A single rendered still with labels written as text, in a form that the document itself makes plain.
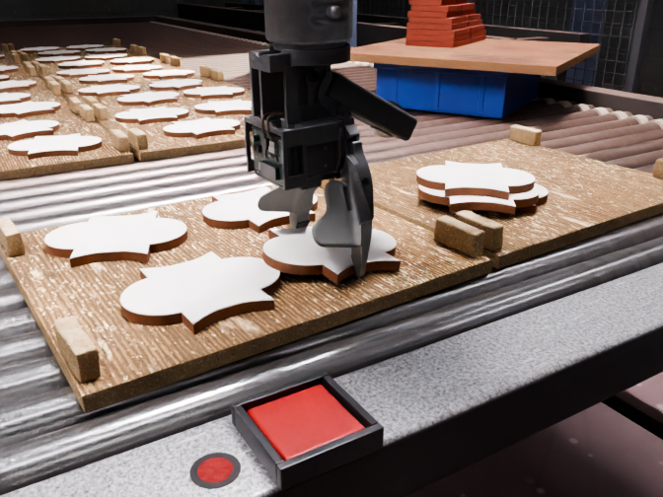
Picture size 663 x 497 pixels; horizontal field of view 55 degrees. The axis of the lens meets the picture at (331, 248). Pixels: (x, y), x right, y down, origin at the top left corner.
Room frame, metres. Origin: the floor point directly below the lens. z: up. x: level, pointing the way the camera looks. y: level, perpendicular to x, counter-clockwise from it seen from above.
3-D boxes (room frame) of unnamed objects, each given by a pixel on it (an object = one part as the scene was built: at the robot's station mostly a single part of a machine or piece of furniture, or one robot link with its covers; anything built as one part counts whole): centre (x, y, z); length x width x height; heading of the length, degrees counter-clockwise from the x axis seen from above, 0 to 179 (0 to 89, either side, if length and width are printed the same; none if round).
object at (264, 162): (0.58, 0.02, 1.09); 0.09 x 0.08 x 0.12; 124
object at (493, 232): (0.64, -0.16, 0.95); 0.06 x 0.02 x 0.03; 34
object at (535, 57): (1.61, -0.34, 1.03); 0.50 x 0.50 x 0.02; 60
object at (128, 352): (0.63, 0.10, 0.93); 0.41 x 0.35 x 0.02; 125
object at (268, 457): (0.35, 0.02, 0.92); 0.08 x 0.08 x 0.02; 31
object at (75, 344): (0.41, 0.19, 0.95); 0.06 x 0.02 x 0.03; 35
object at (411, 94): (1.55, -0.31, 0.97); 0.31 x 0.31 x 0.10; 60
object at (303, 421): (0.35, 0.02, 0.92); 0.06 x 0.06 x 0.01; 31
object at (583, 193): (0.86, -0.24, 0.93); 0.41 x 0.35 x 0.02; 124
